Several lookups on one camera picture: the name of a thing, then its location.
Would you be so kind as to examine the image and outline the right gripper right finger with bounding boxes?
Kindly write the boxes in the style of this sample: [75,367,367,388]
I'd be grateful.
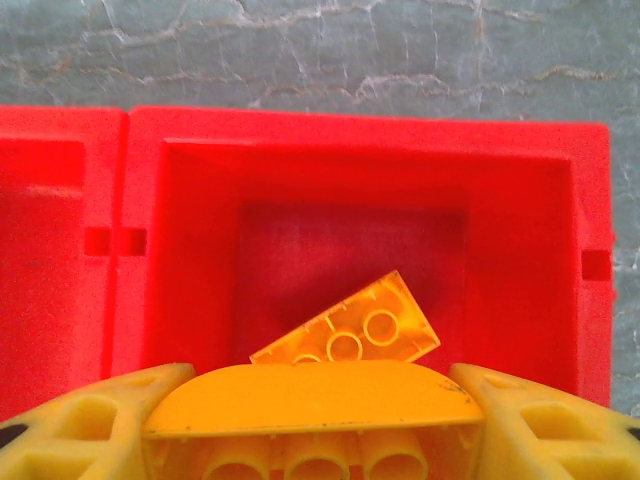
[449,363,640,480]

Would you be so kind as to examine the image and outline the red plastic bin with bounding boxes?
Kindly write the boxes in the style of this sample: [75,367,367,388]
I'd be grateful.
[0,104,129,426]
[99,105,615,416]

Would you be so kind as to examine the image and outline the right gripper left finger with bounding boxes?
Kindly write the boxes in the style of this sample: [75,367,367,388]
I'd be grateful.
[0,363,197,480]

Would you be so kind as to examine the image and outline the orange curved lego brick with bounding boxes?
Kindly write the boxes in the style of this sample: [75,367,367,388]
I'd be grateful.
[142,360,486,480]

